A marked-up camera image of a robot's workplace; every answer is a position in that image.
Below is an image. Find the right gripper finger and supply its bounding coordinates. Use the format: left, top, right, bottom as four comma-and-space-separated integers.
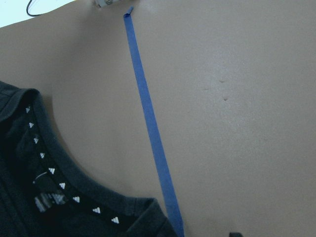
229, 232, 240, 237

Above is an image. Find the black graphic t-shirt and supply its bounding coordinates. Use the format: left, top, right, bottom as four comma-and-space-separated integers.
0, 83, 176, 237

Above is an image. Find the aluminium frame post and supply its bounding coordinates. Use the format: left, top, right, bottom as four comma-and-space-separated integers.
94, 0, 120, 8

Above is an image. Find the thin black table cable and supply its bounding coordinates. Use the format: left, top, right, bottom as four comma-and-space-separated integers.
26, 0, 41, 17

